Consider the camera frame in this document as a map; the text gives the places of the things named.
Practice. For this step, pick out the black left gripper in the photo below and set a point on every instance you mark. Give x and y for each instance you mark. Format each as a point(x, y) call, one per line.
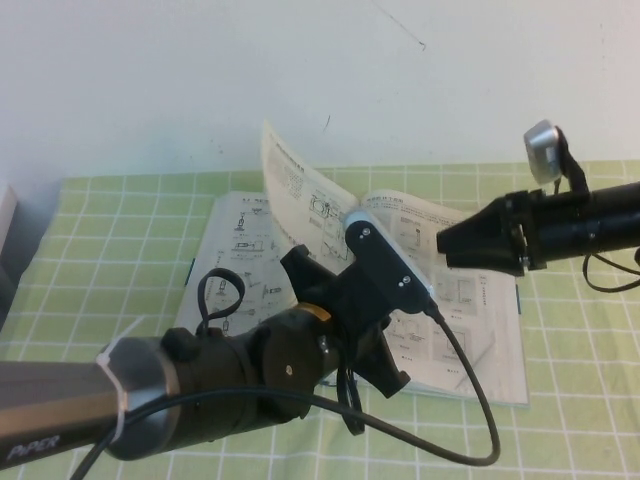
point(350, 310)

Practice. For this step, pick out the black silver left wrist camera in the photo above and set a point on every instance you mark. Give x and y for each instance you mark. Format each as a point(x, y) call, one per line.
point(380, 265)

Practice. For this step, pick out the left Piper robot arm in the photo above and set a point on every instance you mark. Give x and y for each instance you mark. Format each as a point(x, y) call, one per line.
point(210, 380)

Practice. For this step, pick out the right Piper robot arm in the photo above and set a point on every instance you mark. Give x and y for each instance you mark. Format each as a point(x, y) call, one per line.
point(590, 225)

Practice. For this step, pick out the technical diagram book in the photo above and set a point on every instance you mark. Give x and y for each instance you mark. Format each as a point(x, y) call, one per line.
point(500, 360)

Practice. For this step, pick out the white zip tie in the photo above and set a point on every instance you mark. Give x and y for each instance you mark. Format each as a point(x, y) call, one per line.
point(114, 370)

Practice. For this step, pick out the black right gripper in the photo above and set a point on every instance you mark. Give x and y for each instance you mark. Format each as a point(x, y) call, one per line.
point(522, 235)

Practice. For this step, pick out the silver round right wrist camera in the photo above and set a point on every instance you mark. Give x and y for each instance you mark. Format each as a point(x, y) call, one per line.
point(542, 150)

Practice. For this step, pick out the green white checked tablecloth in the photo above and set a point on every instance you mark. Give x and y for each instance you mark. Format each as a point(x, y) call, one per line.
point(575, 375)

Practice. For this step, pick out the white box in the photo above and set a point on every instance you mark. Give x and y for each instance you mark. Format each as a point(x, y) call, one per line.
point(6, 220)

